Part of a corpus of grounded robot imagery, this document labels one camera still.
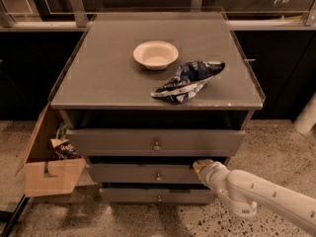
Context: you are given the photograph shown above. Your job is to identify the cardboard box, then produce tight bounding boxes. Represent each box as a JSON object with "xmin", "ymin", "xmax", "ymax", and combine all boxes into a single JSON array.
[{"xmin": 16, "ymin": 105, "xmax": 86, "ymax": 198}]

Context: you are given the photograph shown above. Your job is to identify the black bar on floor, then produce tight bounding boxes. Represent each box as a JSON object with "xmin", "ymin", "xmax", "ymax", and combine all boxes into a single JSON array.
[{"xmin": 0, "ymin": 196, "xmax": 29, "ymax": 237}]

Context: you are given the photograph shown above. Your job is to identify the white cylinder post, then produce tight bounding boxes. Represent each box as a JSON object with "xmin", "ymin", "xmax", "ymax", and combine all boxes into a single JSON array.
[{"xmin": 293, "ymin": 93, "xmax": 316, "ymax": 134}]

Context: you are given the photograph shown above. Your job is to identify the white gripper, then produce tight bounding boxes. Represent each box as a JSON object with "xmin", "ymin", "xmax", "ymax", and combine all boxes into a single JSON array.
[{"xmin": 193, "ymin": 159, "xmax": 229, "ymax": 192}]

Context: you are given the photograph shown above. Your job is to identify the metal window frame rail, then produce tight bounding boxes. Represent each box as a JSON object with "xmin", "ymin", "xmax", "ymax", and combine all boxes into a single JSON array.
[{"xmin": 1, "ymin": 0, "xmax": 315, "ymax": 31}]

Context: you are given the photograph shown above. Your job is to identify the grey drawer cabinet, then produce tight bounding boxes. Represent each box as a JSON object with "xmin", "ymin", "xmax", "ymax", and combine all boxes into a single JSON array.
[{"xmin": 51, "ymin": 12, "xmax": 265, "ymax": 190}]

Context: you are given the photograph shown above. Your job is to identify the snack packets in box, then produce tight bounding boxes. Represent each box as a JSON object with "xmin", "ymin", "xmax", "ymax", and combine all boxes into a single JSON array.
[{"xmin": 50, "ymin": 122, "xmax": 79, "ymax": 160}]

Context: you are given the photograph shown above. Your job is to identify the blue crumpled chip bag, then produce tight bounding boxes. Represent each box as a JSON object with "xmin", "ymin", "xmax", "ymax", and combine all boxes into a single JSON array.
[{"xmin": 151, "ymin": 60, "xmax": 225, "ymax": 104}]

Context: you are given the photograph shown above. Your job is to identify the grey top drawer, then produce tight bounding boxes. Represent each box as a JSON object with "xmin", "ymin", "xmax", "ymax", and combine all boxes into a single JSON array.
[{"xmin": 67, "ymin": 128, "xmax": 245, "ymax": 157}]

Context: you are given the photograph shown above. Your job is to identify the white bowl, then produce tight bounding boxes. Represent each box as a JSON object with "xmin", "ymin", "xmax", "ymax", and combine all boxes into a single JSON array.
[{"xmin": 133, "ymin": 40, "xmax": 179, "ymax": 70}]

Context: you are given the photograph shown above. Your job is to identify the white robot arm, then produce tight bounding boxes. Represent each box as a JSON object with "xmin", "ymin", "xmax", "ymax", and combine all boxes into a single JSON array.
[{"xmin": 193, "ymin": 159, "xmax": 316, "ymax": 236}]

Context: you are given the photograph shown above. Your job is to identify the grey bottom drawer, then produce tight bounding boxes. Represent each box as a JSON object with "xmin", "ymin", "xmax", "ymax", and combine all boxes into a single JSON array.
[{"xmin": 100, "ymin": 188, "xmax": 216, "ymax": 204}]

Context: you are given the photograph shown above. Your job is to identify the grey drawer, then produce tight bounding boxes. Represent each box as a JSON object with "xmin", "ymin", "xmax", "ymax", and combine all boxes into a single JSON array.
[
  {"xmin": 87, "ymin": 164, "xmax": 200, "ymax": 184},
  {"xmin": 100, "ymin": 188, "xmax": 216, "ymax": 204},
  {"xmin": 67, "ymin": 128, "xmax": 245, "ymax": 157}
]

